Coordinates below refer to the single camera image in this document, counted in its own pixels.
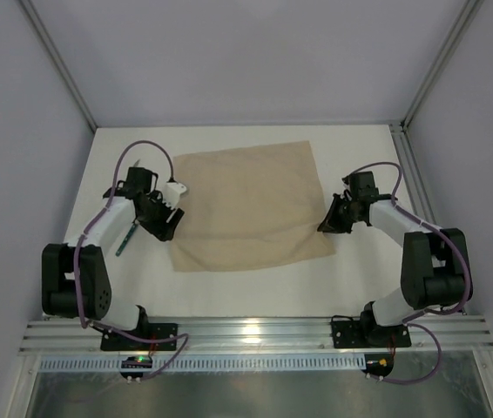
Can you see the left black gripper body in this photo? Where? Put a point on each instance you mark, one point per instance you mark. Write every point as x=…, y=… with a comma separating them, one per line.
x=159, y=216

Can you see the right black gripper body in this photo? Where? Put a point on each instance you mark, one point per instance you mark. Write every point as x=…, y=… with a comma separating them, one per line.
x=339, y=213

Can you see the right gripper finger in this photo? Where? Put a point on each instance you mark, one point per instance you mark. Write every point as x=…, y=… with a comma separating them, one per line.
x=333, y=211
x=334, y=226

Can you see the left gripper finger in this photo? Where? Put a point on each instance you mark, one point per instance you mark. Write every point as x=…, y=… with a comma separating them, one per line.
x=169, y=226
x=152, y=227

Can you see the beige cloth napkin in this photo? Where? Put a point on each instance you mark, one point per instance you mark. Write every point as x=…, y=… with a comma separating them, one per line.
x=249, y=208

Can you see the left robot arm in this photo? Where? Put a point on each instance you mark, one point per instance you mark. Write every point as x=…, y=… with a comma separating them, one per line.
x=75, y=281

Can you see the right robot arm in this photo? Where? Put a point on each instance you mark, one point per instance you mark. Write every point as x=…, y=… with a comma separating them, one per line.
x=435, y=275

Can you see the left controller board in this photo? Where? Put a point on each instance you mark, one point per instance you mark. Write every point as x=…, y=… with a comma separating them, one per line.
x=135, y=368

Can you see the controller board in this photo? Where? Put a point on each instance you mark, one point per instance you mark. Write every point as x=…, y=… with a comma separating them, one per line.
x=378, y=366
x=135, y=368

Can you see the right controller board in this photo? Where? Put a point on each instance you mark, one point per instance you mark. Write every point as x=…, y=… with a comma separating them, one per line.
x=378, y=366

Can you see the green handled knife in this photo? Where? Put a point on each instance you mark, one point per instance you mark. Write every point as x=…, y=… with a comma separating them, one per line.
x=126, y=238

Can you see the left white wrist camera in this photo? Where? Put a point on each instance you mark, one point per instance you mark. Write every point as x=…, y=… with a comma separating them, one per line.
x=172, y=193

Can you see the right aluminium side rail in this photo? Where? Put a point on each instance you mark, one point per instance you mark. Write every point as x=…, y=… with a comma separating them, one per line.
x=418, y=195

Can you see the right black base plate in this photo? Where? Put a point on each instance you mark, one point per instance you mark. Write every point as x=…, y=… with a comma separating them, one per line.
x=349, y=332

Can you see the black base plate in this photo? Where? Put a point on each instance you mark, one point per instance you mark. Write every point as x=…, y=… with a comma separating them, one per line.
x=349, y=332
x=153, y=337

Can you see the front aluminium rail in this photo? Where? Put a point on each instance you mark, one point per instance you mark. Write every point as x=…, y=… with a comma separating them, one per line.
x=263, y=335

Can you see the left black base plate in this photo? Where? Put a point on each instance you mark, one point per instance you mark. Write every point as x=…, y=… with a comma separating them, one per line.
x=153, y=337

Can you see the slotted cable duct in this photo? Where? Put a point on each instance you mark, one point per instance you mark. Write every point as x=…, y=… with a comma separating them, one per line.
x=206, y=363

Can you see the right frame post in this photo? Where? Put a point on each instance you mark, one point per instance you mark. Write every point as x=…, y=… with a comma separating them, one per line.
x=464, y=18

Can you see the frame post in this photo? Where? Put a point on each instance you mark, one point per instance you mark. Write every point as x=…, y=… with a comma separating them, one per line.
x=34, y=20
x=464, y=18

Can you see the left frame post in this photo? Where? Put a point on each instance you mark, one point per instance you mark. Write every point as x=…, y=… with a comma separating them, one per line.
x=34, y=20

